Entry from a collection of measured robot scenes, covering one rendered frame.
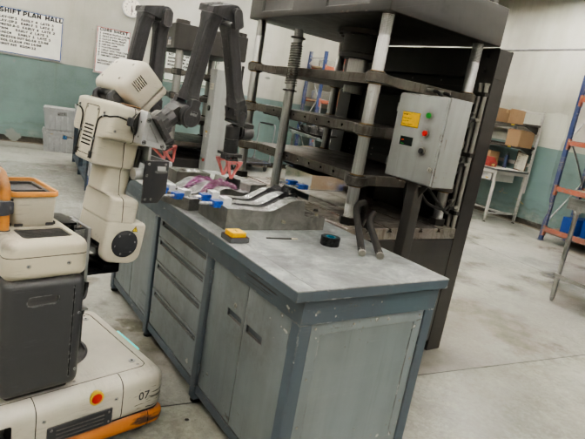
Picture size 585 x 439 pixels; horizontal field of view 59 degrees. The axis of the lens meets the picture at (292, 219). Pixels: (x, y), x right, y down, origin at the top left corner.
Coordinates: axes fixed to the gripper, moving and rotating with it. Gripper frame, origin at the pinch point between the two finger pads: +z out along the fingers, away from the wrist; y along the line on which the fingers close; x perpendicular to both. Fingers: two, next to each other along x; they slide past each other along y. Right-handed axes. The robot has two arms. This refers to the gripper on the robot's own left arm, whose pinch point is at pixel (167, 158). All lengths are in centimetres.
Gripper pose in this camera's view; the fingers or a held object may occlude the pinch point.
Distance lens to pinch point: 242.7
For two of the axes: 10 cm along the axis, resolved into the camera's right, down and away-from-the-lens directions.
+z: 1.6, 8.4, 5.2
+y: -7.1, -2.7, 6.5
